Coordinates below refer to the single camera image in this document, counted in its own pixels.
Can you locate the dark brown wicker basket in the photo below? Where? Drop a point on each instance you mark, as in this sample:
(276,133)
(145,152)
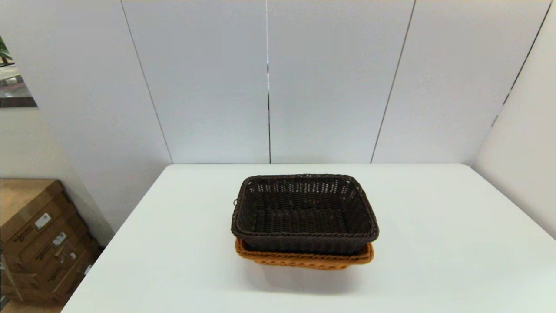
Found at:
(304,217)

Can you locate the brown cardboard box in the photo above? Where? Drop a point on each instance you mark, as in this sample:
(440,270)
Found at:
(26,195)
(43,244)
(52,265)
(65,287)

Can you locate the orange wicker basket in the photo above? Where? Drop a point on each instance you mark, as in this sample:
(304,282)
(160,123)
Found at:
(304,261)

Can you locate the green potted plant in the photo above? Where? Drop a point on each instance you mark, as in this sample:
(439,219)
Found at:
(3,52)

